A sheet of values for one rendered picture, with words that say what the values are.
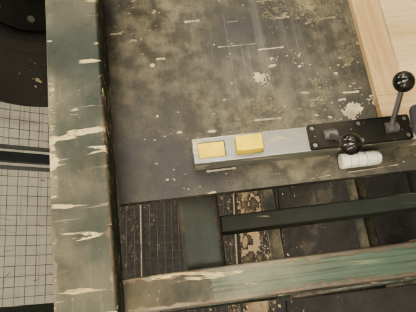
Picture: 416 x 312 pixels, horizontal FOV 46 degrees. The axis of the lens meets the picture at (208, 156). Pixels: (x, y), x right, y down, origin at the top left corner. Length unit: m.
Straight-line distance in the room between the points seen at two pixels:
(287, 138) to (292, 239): 2.17
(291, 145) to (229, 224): 0.20
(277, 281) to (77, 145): 0.42
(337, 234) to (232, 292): 2.03
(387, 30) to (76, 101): 0.66
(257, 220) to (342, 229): 1.87
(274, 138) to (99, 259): 0.39
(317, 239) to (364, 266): 2.05
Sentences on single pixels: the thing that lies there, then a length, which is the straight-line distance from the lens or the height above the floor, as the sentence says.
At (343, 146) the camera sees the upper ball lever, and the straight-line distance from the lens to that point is 0.84.
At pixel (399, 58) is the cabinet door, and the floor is 1.30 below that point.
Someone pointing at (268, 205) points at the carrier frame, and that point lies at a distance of 2.08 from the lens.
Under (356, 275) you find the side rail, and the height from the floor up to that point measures 1.49.
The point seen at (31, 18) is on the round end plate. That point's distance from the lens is 1.58.
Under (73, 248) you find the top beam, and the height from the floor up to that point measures 1.91.
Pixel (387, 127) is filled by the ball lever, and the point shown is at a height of 1.40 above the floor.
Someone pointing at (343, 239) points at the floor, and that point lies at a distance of 2.82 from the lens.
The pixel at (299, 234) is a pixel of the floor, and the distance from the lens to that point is 3.03.
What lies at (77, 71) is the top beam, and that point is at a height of 1.89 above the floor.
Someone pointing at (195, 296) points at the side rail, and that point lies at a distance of 0.85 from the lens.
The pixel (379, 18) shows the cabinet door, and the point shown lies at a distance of 1.14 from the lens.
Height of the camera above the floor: 2.20
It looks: 35 degrees down
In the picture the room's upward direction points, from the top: 84 degrees counter-clockwise
